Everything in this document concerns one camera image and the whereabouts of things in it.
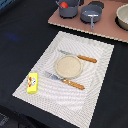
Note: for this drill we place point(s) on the yellow toy butter box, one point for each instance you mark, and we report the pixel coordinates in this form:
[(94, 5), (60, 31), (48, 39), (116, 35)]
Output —
[(32, 83)]

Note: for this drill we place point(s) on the red toy tomato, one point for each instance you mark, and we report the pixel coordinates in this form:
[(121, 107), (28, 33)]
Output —
[(64, 5)]

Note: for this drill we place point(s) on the round wooden plate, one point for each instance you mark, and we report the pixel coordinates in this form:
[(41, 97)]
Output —
[(68, 66)]

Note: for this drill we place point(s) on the beige woven placemat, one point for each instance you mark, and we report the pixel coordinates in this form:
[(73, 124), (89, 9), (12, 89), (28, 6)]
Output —
[(64, 101)]

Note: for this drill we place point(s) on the brown toy stove board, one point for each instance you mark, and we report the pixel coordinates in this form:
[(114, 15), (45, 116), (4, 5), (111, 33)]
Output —
[(105, 27)]

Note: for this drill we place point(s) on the black stove burner disc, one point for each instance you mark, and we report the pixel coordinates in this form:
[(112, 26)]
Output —
[(98, 3)]

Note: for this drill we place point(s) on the beige bowl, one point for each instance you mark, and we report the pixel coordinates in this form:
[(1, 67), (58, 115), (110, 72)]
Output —
[(122, 14)]

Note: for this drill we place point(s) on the fork with wooden handle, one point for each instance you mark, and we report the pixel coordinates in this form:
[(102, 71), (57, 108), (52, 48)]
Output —
[(54, 77)]

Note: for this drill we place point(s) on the knife with wooden handle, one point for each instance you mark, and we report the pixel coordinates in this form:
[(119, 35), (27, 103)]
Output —
[(79, 56)]

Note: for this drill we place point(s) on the grey toy saucepan with handle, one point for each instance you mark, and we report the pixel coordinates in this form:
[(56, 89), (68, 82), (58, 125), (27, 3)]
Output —
[(91, 14)]

